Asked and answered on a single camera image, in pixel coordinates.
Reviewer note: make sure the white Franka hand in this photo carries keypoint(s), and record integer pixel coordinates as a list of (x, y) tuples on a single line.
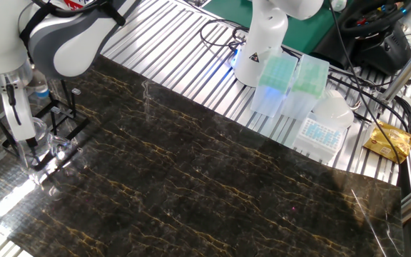
[(27, 128)]

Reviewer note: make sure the clear glass jar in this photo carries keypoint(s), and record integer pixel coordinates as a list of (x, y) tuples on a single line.
[(41, 142)]

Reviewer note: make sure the black marble pattern mat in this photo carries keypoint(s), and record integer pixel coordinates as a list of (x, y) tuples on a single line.
[(191, 178)]

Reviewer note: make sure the green pipette tip box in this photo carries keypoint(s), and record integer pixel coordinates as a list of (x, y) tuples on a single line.
[(275, 82), (309, 82)]

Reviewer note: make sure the blue pipette tip box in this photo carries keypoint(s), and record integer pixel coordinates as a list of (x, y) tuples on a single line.
[(318, 139)]

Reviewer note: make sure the translucent white plastic lid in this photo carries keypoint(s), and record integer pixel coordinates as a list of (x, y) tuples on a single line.
[(334, 109)]

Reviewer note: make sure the gold snack packet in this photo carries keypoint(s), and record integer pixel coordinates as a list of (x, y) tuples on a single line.
[(387, 141)]

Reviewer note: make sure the black racing wheel controller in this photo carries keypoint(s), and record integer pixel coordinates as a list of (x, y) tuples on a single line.
[(380, 50)]

